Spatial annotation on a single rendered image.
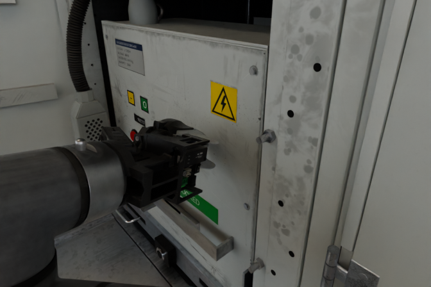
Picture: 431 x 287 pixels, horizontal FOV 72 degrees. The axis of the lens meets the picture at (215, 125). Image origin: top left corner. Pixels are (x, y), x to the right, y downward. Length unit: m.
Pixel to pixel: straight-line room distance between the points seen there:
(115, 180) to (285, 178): 0.18
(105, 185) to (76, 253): 0.62
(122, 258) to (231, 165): 0.47
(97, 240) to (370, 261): 0.73
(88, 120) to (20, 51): 0.24
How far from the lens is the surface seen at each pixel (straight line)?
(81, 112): 0.73
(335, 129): 0.28
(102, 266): 0.84
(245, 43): 0.39
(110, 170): 0.29
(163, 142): 0.35
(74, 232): 0.95
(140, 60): 0.63
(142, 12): 0.68
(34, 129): 0.92
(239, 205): 0.49
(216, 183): 0.52
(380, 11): 0.26
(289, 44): 0.29
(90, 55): 0.83
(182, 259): 0.74
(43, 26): 0.86
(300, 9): 0.29
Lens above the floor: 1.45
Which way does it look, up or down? 24 degrees down
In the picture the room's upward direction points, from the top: straight up
